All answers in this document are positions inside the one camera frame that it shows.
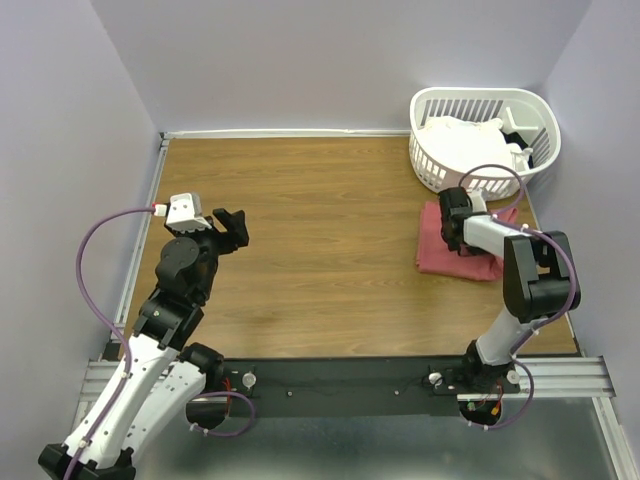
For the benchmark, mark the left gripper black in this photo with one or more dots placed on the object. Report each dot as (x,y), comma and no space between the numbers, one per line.
(237,232)

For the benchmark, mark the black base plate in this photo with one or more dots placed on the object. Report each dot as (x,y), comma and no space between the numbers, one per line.
(343,387)

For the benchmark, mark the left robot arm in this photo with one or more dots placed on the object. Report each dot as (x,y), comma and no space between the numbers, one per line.
(160,372)

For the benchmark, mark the red t shirt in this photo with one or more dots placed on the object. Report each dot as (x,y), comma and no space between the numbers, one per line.
(482,245)

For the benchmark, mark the black garment in basket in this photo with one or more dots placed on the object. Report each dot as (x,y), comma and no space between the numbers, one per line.
(517,139)

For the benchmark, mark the white laundry basket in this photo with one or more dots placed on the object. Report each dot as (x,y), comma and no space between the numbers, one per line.
(520,110)

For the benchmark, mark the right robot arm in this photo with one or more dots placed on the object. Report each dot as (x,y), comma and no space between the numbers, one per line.
(539,283)

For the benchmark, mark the white t shirt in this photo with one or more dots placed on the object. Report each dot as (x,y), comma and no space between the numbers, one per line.
(462,145)

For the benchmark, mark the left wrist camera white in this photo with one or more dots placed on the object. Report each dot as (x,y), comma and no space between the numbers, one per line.
(182,214)

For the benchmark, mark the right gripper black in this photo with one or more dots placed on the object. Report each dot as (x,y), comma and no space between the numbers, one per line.
(470,250)

